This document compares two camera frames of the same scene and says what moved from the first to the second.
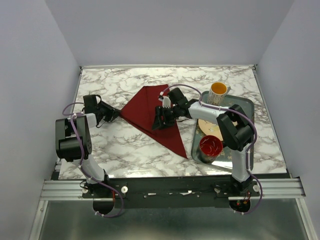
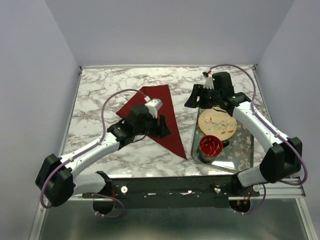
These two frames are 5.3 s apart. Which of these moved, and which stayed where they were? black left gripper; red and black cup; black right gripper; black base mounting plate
Moved: black right gripper; black left gripper
Stayed: black base mounting plate; red and black cup
